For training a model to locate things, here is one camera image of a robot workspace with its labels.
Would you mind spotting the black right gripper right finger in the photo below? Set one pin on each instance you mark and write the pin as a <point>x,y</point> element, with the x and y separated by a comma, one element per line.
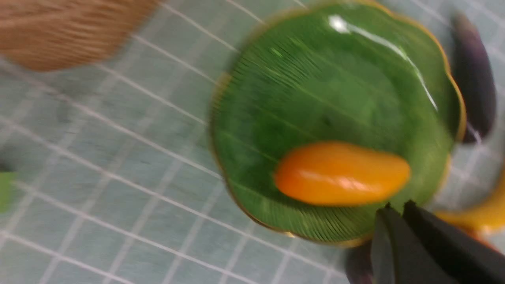
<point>461,256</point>

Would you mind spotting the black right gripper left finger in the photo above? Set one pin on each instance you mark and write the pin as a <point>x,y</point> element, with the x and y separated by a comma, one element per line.
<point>397,255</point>

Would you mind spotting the yellow toy banana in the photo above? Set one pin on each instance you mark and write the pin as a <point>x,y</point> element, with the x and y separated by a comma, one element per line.
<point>486,217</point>

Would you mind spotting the orange yellow toy mango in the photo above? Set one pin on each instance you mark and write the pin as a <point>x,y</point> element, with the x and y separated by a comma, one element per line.
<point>333,173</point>

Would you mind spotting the dark purple toy eggplant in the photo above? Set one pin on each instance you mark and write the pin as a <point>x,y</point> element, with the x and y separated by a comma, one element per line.
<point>473,74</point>

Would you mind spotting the green leaf-shaped glass plate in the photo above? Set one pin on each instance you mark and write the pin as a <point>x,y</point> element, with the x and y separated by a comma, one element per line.
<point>346,71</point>

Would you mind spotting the green checkered tablecloth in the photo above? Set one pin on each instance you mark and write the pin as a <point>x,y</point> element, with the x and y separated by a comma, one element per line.
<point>114,179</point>

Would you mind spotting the green foam cube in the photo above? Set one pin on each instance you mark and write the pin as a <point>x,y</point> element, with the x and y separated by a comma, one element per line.
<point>6,184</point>

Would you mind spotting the woven wicker basket green lining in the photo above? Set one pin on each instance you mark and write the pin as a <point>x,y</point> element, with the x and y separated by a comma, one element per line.
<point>47,35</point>

